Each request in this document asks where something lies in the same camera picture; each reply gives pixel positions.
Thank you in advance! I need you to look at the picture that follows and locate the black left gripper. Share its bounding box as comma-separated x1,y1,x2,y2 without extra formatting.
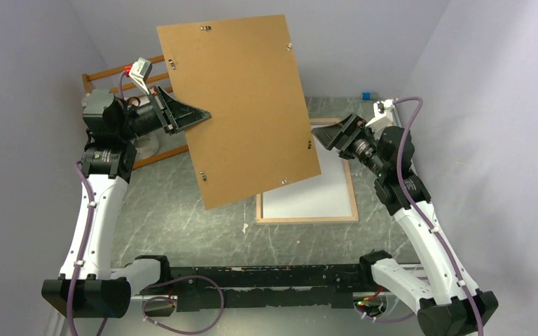
116,85,210,141

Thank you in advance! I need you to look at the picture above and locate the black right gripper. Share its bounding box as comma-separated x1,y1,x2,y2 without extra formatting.
312,113,389,177

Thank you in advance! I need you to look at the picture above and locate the large printed photo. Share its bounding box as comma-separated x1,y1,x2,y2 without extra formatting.
261,124,354,220

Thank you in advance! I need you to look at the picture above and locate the wooden frame backing board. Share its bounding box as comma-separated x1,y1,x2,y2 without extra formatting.
157,15,321,209

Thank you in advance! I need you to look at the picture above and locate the light wooden picture frame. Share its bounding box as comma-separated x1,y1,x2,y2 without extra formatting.
255,117,360,225

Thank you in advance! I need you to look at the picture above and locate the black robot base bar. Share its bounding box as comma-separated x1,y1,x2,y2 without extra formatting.
139,263,402,314

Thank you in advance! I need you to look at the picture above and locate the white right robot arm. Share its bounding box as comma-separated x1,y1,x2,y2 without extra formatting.
312,114,499,335

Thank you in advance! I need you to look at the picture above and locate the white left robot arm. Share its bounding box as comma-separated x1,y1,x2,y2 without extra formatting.
41,87,211,319

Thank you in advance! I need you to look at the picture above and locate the clear tape roll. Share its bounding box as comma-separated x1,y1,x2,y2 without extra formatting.
133,134,160,161

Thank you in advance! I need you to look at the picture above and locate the orange wooden shelf rack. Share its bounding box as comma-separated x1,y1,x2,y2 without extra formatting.
81,55,189,170

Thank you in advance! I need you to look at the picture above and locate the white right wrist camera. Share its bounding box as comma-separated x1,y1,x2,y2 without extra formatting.
366,99,395,132

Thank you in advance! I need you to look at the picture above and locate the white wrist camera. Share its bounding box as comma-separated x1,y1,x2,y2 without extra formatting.
366,99,395,132
125,57,153,95

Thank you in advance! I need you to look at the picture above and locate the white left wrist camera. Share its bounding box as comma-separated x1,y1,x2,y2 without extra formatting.
125,57,153,95

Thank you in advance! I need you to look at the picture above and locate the aluminium rail frame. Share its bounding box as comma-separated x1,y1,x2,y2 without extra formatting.
41,97,481,336

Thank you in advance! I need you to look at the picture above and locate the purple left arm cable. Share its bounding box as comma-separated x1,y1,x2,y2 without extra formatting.
66,69,226,336

